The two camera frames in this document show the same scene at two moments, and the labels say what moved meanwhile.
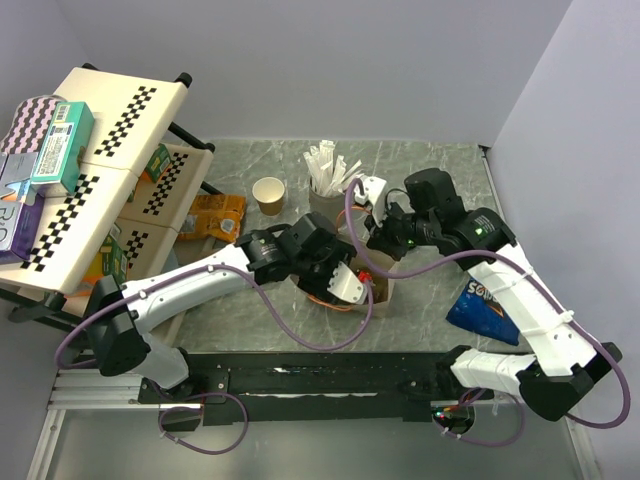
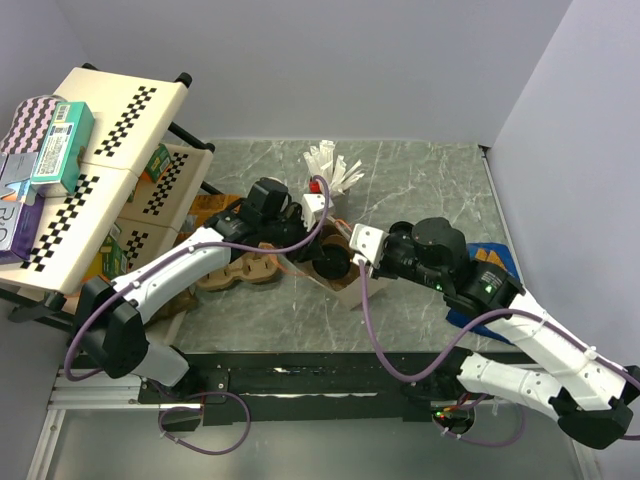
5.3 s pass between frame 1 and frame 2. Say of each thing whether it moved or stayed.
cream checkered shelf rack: stayed
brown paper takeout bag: moved
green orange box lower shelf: stayed
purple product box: stayed
